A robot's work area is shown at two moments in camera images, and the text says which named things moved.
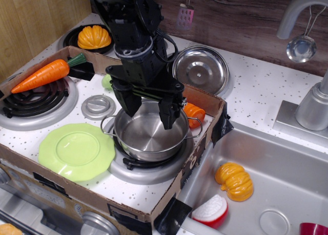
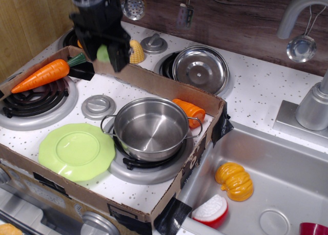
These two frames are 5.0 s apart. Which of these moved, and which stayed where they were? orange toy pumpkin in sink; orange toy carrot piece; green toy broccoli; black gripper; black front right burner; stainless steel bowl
Moved: green toy broccoli; black gripper
Stayed: orange toy carrot piece; black front right burner; orange toy pumpkin in sink; stainless steel bowl
